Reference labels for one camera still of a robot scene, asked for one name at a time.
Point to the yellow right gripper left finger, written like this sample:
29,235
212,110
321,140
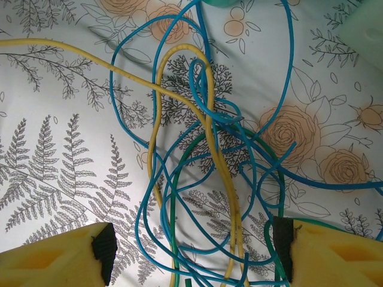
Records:
45,263

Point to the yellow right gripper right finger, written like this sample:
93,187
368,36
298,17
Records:
335,263

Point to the floral patterned tablecloth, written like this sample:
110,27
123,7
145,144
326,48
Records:
45,179

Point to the mint green plastic basket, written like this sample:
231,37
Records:
365,30

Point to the teal plastic basket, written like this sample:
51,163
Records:
220,2

